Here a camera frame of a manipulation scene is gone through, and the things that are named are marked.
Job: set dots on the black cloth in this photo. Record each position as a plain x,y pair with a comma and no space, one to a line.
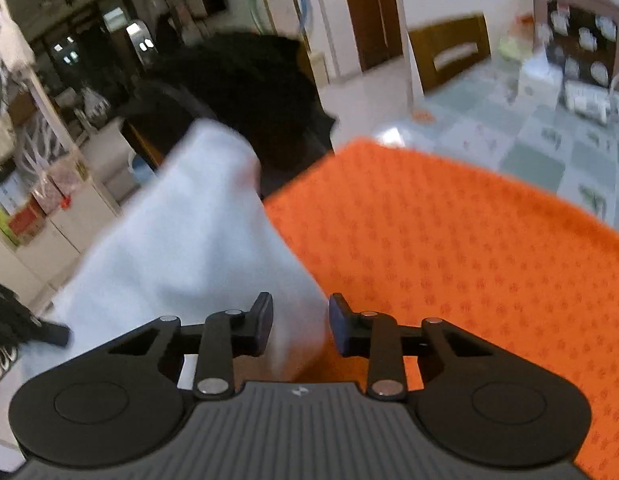
249,90

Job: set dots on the white power strip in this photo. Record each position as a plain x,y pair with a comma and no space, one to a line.
587,102

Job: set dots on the white towel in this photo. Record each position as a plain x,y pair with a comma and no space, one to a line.
189,240

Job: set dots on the white box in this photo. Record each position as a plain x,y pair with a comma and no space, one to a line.
539,80

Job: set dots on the wooden chair with slot back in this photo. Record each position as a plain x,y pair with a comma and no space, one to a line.
424,50

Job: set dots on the orange mat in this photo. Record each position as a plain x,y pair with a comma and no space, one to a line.
464,260

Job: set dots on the checkered tablecloth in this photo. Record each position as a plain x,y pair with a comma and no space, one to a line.
539,140

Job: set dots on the small beige cabinet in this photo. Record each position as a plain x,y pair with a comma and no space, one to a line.
318,67

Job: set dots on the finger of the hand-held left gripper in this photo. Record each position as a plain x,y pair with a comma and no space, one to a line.
54,334

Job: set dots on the white sideboard cabinet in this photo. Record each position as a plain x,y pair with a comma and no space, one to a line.
64,240

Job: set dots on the brown box with cup print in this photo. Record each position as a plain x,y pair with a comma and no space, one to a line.
579,35

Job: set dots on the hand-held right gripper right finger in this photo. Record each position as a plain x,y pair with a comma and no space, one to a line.
339,326

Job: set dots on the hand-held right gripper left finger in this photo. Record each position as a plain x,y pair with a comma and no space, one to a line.
262,326

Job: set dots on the brown wooden door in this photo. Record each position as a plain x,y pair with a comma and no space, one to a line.
369,10

